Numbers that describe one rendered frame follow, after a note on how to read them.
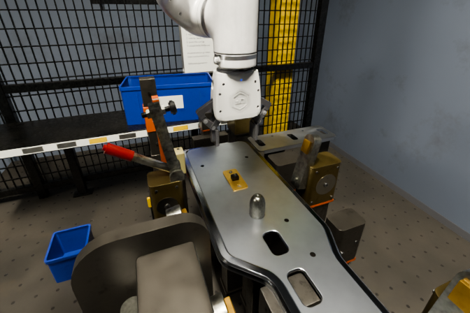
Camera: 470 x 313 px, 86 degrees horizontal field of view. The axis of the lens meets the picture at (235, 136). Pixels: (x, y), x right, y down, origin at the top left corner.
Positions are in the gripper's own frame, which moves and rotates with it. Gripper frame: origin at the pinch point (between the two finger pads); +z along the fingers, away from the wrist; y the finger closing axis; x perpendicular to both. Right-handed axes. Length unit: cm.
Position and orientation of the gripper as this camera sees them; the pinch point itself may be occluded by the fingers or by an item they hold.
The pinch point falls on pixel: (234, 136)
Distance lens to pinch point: 57.0
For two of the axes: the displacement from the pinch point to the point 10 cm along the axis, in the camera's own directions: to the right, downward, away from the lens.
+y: 9.3, -1.6, 3.2
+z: 0.0, 9.0, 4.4
